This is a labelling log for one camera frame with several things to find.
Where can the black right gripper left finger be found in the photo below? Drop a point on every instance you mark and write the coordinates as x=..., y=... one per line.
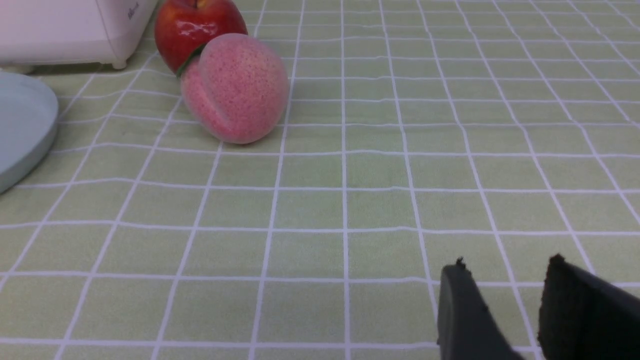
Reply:
x=466, y=327

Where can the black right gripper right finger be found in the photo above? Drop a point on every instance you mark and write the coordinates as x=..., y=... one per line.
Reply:
x=584, y=317

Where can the red apple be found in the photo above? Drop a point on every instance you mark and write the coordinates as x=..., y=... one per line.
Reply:
x=183, y=26

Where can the green checkered tablecloth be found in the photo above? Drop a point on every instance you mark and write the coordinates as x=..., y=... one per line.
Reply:
x=417, y=132

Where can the pink peach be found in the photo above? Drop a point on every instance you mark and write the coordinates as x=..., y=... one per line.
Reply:
x=237, y=87

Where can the light blue plate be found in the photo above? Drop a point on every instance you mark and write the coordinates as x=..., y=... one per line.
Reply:
x=28, y=125

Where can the white toaster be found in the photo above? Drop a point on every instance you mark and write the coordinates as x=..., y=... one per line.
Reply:
x=59, y=32

